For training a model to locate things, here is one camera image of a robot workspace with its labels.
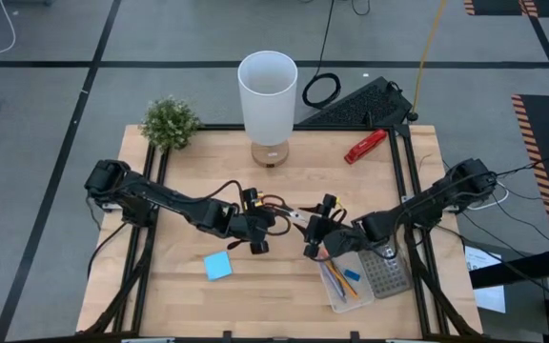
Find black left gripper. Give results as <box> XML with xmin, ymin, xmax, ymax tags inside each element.
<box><xmin>229</xmin><ymin>203</ymin><xmax>278</xmax><ymax>256</ymax></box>

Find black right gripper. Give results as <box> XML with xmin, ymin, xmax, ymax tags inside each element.
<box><xmin>297</xmin><ymin>204</ymin><xmax>359</xmax><ymax>261</ymax></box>

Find black orange handled scissors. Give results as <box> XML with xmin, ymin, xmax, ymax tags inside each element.
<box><xmin>261</xmin><ymin>193</ymin><xmax>324</xmax><ymax>237</ymax></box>

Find dark pencil orange eraser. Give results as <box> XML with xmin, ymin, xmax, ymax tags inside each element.
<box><xmin>320</xmin><ymin>247</ymin><xmax>347</xmax><ymax>301</ymax></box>

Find blue sticky note pad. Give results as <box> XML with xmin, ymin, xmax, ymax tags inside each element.
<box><xmin>203</xmin><ymin>251</ymin><xmax>234</xmax><ymax>282</ymax></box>

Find red stapler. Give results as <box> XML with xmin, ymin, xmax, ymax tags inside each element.
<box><xmin>343</xmin><ymin>129</ymin><xmax>389</xmax><ymax>166</ymax></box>

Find blue pen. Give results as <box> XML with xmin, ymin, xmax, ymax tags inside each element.
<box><xmin>322</xmin><ymin>266</ymin><xmax>348</xmax><ymax>304</ymax></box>

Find clear plastic bin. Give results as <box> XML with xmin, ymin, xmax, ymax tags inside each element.
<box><xmin>316</xmin><ymin>250</ymin><xmax>376</xmax><ymax>314</ymax></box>

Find clear cased calculator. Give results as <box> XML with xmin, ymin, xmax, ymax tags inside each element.
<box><xmin>357</xmin><ymin>241</ymin><xmax>415</xmax><ymax>300</ymax></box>

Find white shade wooden base lamp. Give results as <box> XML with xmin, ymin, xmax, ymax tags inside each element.
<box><xmin>236</xmin><ymin>50</ymin><xmax>299</xmax><ymax>169</ymax></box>

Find black keyboard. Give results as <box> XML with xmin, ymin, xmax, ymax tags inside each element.
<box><xmin>297</xmin><ymin>75</ymin><xmax>414</xmax><ymax>128</ymax></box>

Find green potted plant black pot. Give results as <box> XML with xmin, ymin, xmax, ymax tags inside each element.
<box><xmin>139</xmin><ymin>94</ymin><xmax>203</xmax><ymax>151</ymax></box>

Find white paper sheet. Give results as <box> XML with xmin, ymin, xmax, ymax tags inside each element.
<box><xmin>464</xmin><ymin>244</ymin><xmax>507</xmax><ymax>314</ymax></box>

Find hazard striped black floor mat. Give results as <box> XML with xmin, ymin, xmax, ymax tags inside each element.
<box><xmin>510</xmin><ymin>93</ymin><xmax>549</xmax><ymax>249</ymax></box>

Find black table frame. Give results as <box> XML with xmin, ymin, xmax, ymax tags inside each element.
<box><xmin>74</xmin><ymin>123</ymin><xmax>486</xmax><ymax>343</ymax></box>

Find coiled black cable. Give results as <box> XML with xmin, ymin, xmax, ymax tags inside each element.
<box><xmin>301</xmin><ymin>0</ymin><xmax>343</xmax><ymax>111</ymax></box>

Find yellow hanging cable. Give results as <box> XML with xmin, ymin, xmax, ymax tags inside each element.
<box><xmin>408</xmin><ymin>0</ymin><xmax>449</xmax><ymax>121</ymax></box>

